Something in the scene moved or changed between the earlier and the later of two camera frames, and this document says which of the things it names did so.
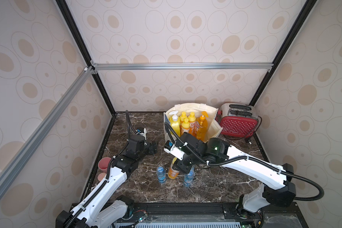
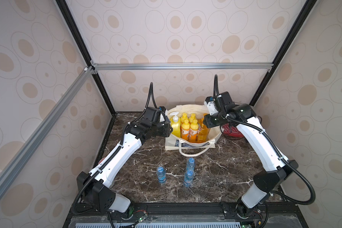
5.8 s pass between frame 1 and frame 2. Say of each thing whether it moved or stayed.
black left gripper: moved
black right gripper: moved
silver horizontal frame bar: stayed
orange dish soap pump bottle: stayed
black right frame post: stayed
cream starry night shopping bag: moved
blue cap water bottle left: stayed
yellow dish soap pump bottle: stayed
